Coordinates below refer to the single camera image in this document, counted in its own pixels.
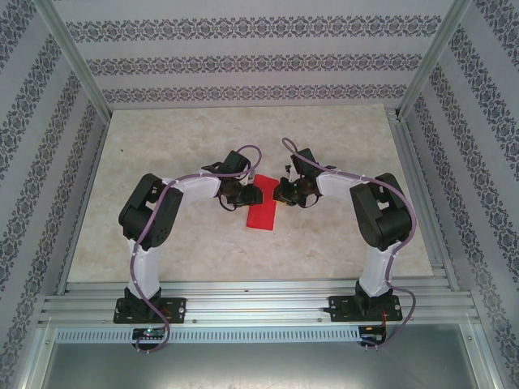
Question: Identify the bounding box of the red cloth sheet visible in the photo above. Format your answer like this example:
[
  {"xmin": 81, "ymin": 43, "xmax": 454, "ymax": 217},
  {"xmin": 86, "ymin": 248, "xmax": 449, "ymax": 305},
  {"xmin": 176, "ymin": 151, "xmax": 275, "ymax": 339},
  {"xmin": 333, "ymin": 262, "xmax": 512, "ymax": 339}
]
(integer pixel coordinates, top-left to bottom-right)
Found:
[{"xmin": 245, "ymin": 173, "xmax": 281, "ymax": 233}]

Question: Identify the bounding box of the grey sheet metal panel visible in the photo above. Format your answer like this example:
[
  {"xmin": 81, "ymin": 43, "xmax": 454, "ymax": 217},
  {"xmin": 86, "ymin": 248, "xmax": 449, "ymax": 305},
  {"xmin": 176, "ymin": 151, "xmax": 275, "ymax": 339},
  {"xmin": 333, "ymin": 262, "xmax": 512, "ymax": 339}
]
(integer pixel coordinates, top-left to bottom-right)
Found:
[{"xmin": 18, "ymin": 323, "xmax": 502, "ymax": 389}]

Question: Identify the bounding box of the small dark circuit board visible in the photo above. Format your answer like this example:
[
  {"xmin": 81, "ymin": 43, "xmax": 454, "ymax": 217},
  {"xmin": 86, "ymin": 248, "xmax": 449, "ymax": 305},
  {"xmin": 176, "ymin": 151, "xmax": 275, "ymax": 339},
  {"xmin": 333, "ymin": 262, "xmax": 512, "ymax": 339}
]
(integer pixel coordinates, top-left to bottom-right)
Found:
[{"xmin": 358, "ymin": 326, "xmax": 388, "ymax": 345}]

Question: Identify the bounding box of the circuit board with green light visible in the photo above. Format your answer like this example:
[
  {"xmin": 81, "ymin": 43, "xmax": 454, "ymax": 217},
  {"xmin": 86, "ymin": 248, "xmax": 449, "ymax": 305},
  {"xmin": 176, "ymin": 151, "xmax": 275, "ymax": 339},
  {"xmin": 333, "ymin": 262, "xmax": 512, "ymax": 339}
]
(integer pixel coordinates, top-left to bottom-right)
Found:
[{"xmin": 132, "ymin": 327, "xmax": 168, "ymax": 341}]

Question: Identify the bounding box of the wide aluminium table side rail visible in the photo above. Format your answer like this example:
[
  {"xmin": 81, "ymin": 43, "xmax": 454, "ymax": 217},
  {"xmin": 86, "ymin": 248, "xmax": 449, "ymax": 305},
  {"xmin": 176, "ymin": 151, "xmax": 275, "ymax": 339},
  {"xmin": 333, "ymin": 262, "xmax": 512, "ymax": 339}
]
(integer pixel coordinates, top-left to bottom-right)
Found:
[{"xmin": 384, "ymin": 107, "xmax": 461, "ymax": 293}]

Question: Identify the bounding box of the aluminium mounting rail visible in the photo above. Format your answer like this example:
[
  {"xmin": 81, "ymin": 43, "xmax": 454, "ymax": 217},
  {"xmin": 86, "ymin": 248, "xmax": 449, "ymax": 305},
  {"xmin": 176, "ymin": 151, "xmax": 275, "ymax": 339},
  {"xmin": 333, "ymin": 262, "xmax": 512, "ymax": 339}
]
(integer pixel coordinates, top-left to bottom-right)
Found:
[{"xmin": 38, "ymin": 278, "xmax": 483, "ymax": 328}]

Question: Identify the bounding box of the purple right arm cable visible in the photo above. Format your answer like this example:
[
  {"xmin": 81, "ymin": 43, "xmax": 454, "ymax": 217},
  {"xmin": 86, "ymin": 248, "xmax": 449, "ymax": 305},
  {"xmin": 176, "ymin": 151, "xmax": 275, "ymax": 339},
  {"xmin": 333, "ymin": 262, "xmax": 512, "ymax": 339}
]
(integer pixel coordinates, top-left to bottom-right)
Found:
[{"xmin": 281, "ymin": 137, "xmax": 418, "ymax": 354}]

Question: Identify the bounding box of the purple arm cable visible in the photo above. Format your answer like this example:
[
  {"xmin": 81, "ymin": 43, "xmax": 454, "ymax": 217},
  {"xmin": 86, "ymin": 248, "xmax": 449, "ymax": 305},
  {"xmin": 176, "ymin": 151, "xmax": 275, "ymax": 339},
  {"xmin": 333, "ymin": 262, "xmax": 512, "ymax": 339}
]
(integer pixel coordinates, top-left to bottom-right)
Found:
[
  {"xmin": 281, "ymin": 137, "xmax": 418, "ymax": 354},
  {"xmin": 128, "ymin": 144, "xmax": 261, "ymax": 357}
]

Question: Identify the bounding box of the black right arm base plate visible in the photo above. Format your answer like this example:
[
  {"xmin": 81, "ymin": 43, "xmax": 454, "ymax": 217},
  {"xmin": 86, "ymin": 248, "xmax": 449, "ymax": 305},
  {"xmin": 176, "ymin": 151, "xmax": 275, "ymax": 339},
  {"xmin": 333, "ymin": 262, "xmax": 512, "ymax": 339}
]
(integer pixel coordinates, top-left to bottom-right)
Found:
[{"xmin": 328, "ymin": 295, "xmax": 403, "ymax": 323}]

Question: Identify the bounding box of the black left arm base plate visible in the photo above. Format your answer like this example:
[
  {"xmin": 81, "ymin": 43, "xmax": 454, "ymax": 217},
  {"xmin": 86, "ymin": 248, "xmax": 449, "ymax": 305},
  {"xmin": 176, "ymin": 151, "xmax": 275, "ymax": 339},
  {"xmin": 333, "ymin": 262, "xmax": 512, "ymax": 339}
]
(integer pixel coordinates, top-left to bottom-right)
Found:
[{"xmin": 113, "ymin": 297, "xmax": 187, "ymax": 325}]

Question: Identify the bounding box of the slotted grey cable duct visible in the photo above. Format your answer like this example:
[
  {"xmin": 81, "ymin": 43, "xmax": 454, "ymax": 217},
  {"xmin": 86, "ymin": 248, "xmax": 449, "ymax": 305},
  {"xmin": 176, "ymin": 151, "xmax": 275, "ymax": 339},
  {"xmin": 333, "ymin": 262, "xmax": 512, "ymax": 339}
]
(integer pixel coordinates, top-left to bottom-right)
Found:
[{"xmin": 54, "ymin": 327, "xmax": 362, "ymax": 344}]

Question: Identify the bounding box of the thin aluminium table side rail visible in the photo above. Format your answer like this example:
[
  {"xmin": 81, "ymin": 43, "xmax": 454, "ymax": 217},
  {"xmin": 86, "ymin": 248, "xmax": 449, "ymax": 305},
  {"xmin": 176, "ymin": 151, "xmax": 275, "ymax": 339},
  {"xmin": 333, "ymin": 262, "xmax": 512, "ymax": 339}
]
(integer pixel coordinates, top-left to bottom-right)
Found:
[{"xmin": 56, "ymin": 113, "xmax": 113, "ymax": 295}]

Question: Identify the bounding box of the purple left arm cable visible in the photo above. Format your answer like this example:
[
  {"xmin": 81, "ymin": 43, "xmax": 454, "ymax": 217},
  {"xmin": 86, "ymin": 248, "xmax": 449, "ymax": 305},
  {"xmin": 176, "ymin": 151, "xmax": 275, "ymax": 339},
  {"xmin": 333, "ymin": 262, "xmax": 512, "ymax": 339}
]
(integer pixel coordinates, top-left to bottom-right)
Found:
[{"xmin": 128, "ymin": 144, "xmax": 261, "ymax": 357}]

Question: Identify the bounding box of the aluminium frame post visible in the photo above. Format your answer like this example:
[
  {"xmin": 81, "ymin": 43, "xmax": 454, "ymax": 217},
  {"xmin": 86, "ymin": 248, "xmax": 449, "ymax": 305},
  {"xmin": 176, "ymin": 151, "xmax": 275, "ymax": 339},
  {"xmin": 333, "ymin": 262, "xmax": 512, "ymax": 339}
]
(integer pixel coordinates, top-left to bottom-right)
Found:
[
  {"xmin": 32, "ymin": 0, "xmax": 114, "ymax": 121},
  {"xmin": 395, "ymin": 0, "xmax": 475, "ymax": 122}
]

